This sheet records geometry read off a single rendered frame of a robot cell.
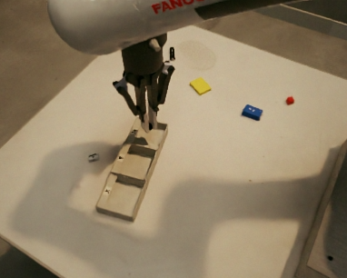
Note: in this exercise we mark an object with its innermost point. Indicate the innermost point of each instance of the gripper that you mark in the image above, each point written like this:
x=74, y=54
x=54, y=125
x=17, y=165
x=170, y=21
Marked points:
x=156, y=91

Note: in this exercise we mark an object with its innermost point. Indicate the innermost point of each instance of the blue rectangular block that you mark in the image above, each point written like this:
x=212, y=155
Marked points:
x=252, y=112

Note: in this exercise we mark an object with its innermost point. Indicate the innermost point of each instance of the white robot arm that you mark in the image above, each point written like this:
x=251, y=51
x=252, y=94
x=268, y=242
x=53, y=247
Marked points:
x=103, y=27

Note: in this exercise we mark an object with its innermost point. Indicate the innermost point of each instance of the beige rack of three bins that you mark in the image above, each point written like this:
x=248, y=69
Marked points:
x=136, y=159

